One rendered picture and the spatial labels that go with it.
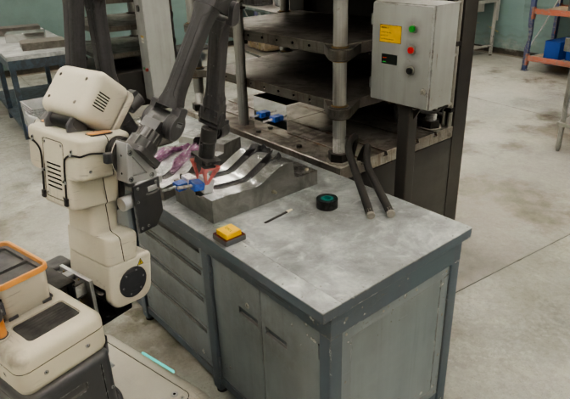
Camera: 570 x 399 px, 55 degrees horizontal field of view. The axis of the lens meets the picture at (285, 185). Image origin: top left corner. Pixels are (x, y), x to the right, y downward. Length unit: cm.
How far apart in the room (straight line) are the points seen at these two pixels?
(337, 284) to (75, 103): 88
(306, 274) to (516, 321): 151
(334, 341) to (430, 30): 119
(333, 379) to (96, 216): 85
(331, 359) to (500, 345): 126
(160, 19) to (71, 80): 460
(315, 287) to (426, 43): 107
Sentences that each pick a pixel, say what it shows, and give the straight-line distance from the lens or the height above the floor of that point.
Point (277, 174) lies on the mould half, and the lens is 206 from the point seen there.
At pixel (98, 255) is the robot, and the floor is 84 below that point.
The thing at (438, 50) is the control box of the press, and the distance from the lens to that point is 223.
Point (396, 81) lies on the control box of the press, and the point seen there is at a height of 116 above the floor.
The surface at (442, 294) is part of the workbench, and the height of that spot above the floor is 56.
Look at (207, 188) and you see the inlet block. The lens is 196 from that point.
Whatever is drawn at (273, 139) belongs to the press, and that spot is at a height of 79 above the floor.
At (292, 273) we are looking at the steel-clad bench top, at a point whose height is 80.
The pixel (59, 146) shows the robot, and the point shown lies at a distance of 164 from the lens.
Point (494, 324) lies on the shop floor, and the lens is 288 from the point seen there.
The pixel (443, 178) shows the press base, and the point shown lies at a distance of 310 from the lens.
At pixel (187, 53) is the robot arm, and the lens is 159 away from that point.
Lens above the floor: 170
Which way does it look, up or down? 24 degrees down
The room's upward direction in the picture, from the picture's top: 2 degrees counter-clockwise
